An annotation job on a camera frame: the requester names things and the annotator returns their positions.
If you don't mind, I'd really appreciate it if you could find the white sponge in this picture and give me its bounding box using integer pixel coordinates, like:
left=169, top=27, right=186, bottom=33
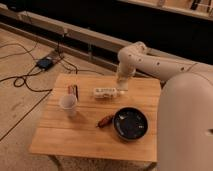
left=118, top=85, right=128, bottom=91

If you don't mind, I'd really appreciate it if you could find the dark round bowl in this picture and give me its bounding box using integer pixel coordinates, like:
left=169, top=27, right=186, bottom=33
left=113, top=107, right=148, bottom=141

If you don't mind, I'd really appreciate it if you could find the wooden table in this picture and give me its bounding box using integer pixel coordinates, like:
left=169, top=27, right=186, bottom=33
left=29, top=74, right=161, bottom=162

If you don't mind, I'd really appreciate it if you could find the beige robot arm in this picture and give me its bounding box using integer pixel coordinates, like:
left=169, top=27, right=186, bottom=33
left=117, top=42, right=213, bottom=171

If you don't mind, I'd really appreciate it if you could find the red brown small tool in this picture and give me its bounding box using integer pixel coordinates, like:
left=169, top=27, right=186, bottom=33
left=97, top=115, right=113, bottom=128

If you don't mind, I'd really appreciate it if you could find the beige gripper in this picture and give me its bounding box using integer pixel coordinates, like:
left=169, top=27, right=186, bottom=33
left=116, top=69, right=132, bottom=88

